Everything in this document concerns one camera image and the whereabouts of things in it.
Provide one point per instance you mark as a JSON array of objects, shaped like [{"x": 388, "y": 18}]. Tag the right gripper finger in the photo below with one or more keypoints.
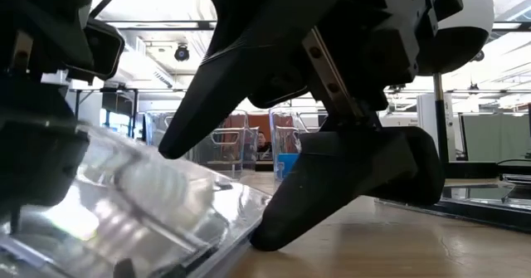
[
  {"x": 240, "y": 62},
  {"x": 352, "y": 170}
]

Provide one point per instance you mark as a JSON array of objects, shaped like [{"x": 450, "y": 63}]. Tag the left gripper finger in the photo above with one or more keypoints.
[
  {"x": 41, "y": 162},
  {"x": 33, "y": 99}
]

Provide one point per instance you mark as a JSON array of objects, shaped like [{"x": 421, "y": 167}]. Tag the blue jewel case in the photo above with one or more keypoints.
[{"x": 286, "y": 166}]

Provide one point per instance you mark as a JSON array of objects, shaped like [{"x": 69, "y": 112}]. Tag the clear jewel case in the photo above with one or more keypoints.
[
  {"x": 166, "y": 195},
  {"x": 477, "y": 211}
]

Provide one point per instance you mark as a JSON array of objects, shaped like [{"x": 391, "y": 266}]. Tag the clear plastic bin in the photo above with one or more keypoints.
[
  {"x": 224, "y": 145},
  {"x": 286, "y": 133}
]

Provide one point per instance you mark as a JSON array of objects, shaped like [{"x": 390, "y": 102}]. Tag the person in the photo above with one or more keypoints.
[{"x": 263, "y": 145}]

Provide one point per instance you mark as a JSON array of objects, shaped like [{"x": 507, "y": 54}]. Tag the white globe table lamp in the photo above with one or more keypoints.
[{"x": 469, "y": 4}]

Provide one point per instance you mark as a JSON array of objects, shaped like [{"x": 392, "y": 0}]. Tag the grey-green partition panel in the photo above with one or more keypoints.
[{"x": 493, "y": 137}]

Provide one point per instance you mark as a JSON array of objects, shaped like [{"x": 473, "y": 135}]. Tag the black overhead camera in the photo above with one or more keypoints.
[{"x": 181, "y": 53}]

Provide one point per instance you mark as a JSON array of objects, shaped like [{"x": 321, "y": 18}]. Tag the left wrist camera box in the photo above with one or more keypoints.
[{"x": 101, "y": 50}]

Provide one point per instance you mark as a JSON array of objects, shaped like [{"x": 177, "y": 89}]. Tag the black aluminium rig frame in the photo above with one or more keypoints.
[{"x": 166, "y": 25}]

